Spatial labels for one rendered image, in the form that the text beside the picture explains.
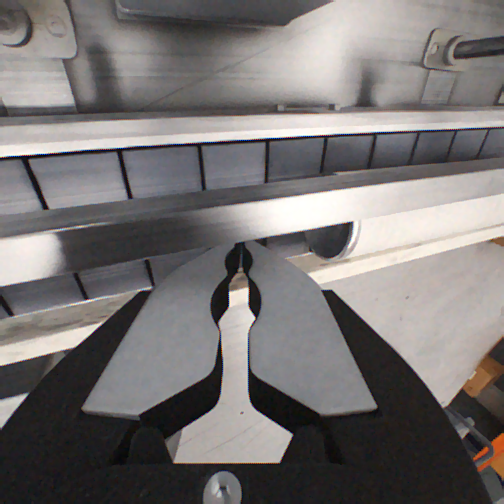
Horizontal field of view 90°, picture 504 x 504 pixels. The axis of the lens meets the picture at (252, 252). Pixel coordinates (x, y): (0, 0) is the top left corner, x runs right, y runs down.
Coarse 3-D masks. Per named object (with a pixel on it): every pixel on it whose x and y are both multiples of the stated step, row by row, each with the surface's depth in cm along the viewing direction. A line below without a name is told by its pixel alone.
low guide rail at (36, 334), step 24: (432, 240) 19; (456, 240) 20; (480, 240) 21; (312, 264) 17; (336, 264) 17; (360, 264) 17; (384, 264) 18; (240, 288) 15; (48, 312) 13; (72, 312) 13; (96, 312) 13; (0, 336) 12; (24, 336) 12; (48, 336) 12; (72, 336) 12; (0, 360) 12
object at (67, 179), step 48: (192, 144) 16; (240, 144) 14; (288, 144) 15; (336, 144) 16; (384, 144) 17; (432, 144) 19; (480, 144) 21; (0, 192) 11; (48, 192) 12; (96, 192) 13; (144, 192) 13; (288, 240) 19; (0, 288) 13; (48, 288) 14; (96, 288) 15; (144, 288) 16
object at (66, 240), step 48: (192, 192) 7; (240, 192) 7; (288, 192) 7; (336, 192) 8; (384, 192) 8; (432, 192) 9; (480, 192) 10; (0, 240) 5; (48, 240) 5; (96, 240) 6; (144, 240) 6; (192, 240) 7; (240, 240) 7
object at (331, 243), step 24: (384, 168) 16; (384, 216) 14; (408, 216) 14; (432, 216) 15; (456, 216) 16; (480, 216) 17; (312, 240) 17; (336, 240) 15; (360, 240) 14; (384, 240) 14; (408, 240) 15
